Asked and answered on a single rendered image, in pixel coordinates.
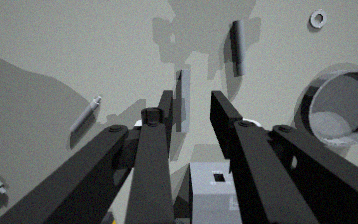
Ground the yellow cylinder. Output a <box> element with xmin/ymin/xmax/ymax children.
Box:
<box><xmin>101</xmin><ymin>211</ymin><xmax>116</xmax><ymax>224</ymax></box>

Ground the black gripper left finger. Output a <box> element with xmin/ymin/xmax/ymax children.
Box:
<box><xmin>0</xmin><ymin>90</ymin><xmax>176</xmax><ymax>224</ymax></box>

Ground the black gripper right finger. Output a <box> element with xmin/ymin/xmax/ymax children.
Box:
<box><xmin>210</xmin><ymin>90</ymin><xmax>358</xmax><ymax>224</ymax></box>

